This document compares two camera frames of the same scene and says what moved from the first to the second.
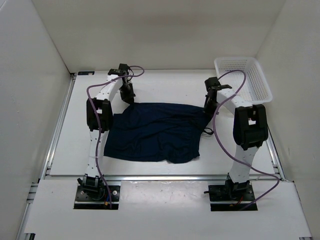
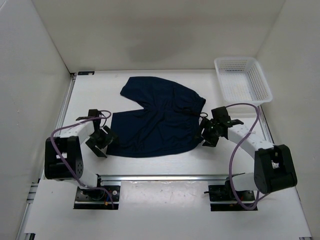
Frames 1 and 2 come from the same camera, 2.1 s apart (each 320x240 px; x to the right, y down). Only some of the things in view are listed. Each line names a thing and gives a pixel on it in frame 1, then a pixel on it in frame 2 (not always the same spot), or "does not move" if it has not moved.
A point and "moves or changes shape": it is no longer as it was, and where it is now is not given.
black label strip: (85, 72) does not move
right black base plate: (231, 197) does not move
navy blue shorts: (171, 132) moves or changes shape
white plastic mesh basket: (256, 89) does not move
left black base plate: (96, 197) does not move
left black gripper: (128, 98) → (109, 138)
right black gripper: (207, 109) → (205, 123)
